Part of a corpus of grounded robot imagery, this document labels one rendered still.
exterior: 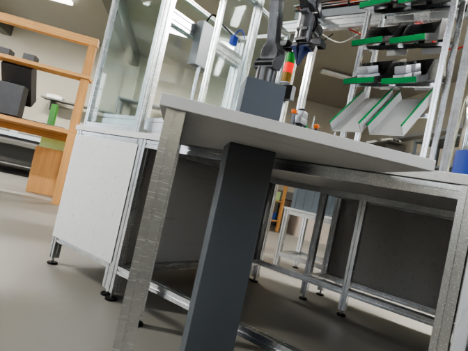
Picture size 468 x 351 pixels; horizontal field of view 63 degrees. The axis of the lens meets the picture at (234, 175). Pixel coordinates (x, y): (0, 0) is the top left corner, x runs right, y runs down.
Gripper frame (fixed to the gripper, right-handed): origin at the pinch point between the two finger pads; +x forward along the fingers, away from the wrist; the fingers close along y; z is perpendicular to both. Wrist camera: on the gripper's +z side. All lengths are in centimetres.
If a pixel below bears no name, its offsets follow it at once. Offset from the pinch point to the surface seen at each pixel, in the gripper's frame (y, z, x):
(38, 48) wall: 844, 263, -161
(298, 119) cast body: 3.9, 16.8, 21.5
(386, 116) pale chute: -32.5, 20.2, 17.0
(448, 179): -61, -6, 41
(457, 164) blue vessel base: -50, 94, 20
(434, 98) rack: -48, 23, 8
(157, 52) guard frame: 86, -1, -5
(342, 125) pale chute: -18.1, 13.4, 23.6
